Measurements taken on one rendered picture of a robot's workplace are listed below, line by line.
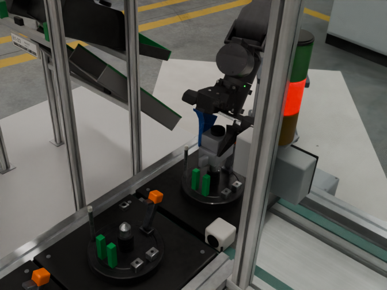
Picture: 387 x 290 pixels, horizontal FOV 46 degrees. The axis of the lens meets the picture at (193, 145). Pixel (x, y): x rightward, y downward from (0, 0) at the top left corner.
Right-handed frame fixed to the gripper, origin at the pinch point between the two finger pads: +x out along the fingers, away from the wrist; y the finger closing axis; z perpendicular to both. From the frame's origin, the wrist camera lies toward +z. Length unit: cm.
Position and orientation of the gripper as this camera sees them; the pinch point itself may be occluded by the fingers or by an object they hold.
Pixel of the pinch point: (215, 136)
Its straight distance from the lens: 91.6
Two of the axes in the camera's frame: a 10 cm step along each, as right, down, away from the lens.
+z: -5.4, -0.5, -8.4
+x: -3.7, 9.1, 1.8
